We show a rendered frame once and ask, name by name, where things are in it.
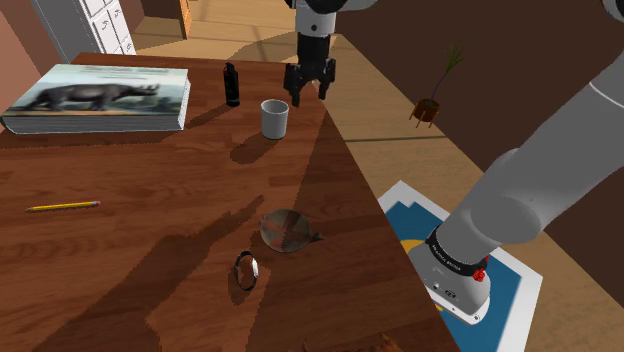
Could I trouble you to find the potted plant on wooden stand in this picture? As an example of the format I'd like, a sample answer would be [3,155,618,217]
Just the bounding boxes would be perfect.
[408,41,467,130]

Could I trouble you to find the black rimmed round lens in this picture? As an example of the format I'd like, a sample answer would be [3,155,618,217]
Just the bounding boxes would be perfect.
[232,249,261,292]

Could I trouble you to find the yellow pencil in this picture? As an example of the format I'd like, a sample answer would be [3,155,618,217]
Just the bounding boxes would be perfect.
[25,200,102,213]

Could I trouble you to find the thick book with rhinoceros cover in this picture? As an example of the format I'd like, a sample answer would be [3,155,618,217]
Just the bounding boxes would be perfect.
[0,63,192,135]

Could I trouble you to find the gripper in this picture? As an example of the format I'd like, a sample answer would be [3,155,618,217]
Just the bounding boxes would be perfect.
[284,32,338,108]

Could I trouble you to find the white cup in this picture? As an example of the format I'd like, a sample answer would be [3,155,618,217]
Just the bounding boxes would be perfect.
[260,98,290,141]

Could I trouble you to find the white panelled cabinet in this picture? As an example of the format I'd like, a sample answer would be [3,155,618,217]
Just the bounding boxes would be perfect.
[29,0,138,65]

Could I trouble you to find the brown wooden table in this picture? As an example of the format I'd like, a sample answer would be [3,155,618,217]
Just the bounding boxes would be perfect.
[0,51,462,352]

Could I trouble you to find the brown wooden cabinet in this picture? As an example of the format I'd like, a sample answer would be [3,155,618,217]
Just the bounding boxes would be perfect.
[140,0,193,41]

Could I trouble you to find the black spray bottle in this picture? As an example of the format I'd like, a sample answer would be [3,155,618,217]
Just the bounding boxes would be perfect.
[223,61,241,108]

